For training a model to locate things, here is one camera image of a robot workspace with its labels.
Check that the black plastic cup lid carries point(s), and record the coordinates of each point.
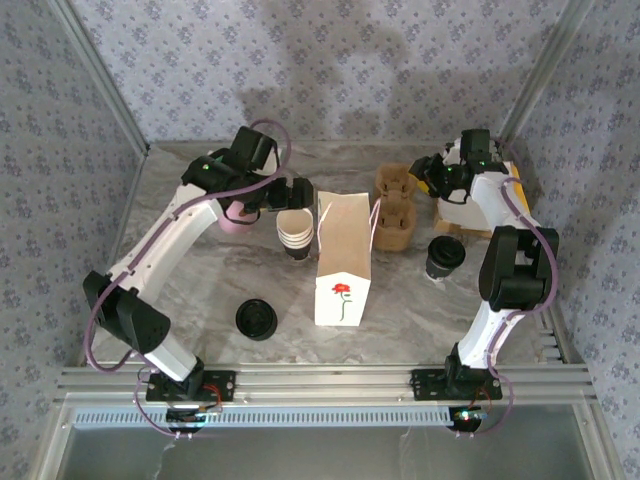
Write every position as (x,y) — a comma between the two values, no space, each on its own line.
(446,252)

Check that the black sleeved paper cup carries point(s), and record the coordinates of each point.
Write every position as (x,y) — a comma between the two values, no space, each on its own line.
(435,275)

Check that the white flower print paper bag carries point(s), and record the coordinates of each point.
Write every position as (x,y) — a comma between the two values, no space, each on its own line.
(345,305)

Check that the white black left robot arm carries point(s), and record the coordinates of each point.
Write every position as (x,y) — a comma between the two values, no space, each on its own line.
(160,245)

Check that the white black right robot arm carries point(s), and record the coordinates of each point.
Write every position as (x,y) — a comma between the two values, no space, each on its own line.
(475,335)

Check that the white napkin stack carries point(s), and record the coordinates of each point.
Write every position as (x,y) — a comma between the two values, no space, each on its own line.
(460,217)

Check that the brown pulp cup carrier stack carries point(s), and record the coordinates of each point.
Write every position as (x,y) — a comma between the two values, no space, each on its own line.
(395,235)

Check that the pink metal canister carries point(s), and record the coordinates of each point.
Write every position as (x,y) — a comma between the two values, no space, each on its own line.
(235,227)

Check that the stacked paper cups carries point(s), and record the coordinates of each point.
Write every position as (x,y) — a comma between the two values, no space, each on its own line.
(295,232)

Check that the black cup lid stack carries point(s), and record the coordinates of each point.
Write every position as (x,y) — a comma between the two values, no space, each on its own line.
(255,320)

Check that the small circuit board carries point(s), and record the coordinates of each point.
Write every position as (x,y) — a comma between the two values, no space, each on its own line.
(467,416)
(190,417)

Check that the aluminium frame post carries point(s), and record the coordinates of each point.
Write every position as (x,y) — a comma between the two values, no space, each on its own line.
(102,75)
(542,75)

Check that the aluminium side rail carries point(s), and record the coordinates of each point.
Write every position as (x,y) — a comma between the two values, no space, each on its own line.
(552,340)

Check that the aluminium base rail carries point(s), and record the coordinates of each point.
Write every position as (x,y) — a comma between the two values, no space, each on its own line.
(325,382)

